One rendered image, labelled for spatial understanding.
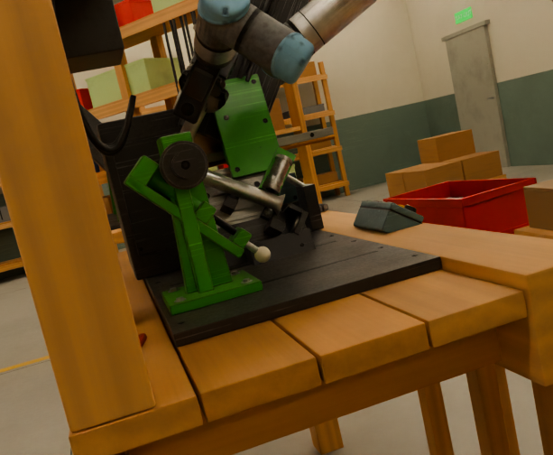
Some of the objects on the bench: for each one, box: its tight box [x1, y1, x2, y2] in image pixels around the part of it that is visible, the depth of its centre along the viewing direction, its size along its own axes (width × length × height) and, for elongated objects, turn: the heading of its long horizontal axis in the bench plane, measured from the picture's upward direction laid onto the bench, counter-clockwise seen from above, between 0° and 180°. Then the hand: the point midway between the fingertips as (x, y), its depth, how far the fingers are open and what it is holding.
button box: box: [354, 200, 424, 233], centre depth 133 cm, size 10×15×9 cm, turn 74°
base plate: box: [144, 229, 442, 348], centre depth 144 cm, size 42×110×2 cm, turn 74°
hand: (199, 107), depth 127 cm, fingers closed on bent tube, 3 cm apart
